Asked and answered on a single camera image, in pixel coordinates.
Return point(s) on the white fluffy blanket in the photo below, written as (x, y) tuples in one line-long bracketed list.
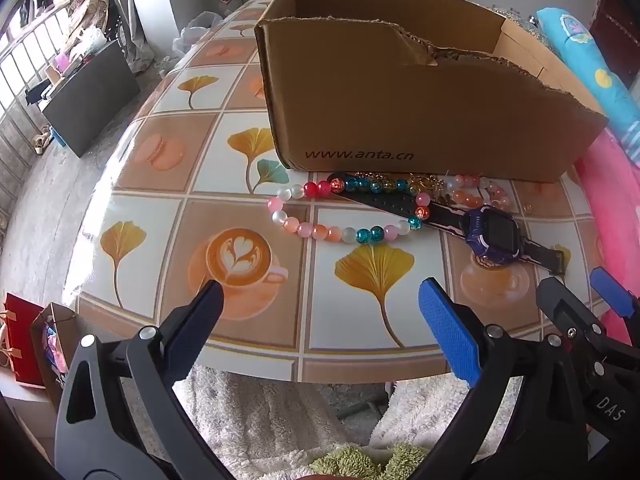
[(260, 420)]

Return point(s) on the green fluffy cloth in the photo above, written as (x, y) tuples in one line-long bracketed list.
[(350, 460)]

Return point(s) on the brown paper bag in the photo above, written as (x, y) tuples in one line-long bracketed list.
[(60, 320)]

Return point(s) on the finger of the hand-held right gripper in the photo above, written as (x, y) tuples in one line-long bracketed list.
[(555, 300), (612, 295)]

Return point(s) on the red paper bag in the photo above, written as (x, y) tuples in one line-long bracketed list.
[(20, 340)]

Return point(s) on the clear plastic bag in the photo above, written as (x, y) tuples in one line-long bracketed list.
[(200, 25)]

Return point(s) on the pink flower blanket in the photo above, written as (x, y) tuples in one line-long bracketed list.
[(615, 210)]

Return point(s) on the dark red door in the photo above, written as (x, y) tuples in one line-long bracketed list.
[(620, 30)]

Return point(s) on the brown cardboard box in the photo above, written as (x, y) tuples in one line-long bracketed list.
[(375, 100)]

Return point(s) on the beige woven bag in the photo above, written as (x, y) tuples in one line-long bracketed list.
[(92, 10)]

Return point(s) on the dark grey cabinet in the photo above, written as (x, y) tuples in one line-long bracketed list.
[(90, 105)]

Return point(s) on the beige sandals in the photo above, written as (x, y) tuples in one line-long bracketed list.
[(42, 141)]

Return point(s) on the green floral lace pillow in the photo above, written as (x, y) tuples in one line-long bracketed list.
[(527, 27)]

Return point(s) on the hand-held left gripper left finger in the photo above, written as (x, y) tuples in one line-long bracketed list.
[(197, 320)]

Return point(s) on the blue cartoon pillow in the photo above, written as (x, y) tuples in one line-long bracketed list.
[(590, 55)]

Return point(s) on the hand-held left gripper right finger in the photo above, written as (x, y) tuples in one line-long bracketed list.
[(450, 330)]

